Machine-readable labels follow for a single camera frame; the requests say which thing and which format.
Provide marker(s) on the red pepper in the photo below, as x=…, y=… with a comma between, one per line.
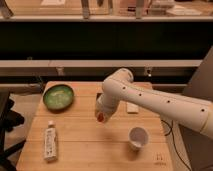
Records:
x=100, y=117

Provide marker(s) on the black chair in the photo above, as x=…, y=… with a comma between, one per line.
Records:
x=8, y=120

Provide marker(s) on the green bowl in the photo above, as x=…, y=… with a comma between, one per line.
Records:
x=58, y=97

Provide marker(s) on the metal rail beam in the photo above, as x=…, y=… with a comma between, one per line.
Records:
x=98, y=63

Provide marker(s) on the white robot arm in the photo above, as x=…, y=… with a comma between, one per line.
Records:
x=193, y=113

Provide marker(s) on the white tube with cap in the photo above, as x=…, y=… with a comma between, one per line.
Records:
x=50, y=142

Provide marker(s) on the white ceramic cup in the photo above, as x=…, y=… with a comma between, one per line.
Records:
x=138, y=137

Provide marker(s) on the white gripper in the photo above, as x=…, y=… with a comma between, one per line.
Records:
x=105, y=105

